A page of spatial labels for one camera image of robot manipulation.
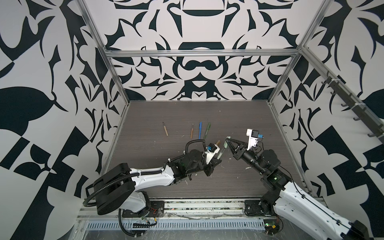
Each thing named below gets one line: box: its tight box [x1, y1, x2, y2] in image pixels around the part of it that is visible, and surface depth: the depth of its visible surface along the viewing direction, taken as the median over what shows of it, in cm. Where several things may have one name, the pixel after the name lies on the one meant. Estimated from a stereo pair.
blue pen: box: [198, 121, 203, 140], surface depth 106 cm
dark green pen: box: [203, 122, 211, 139], surface depth 104 cm
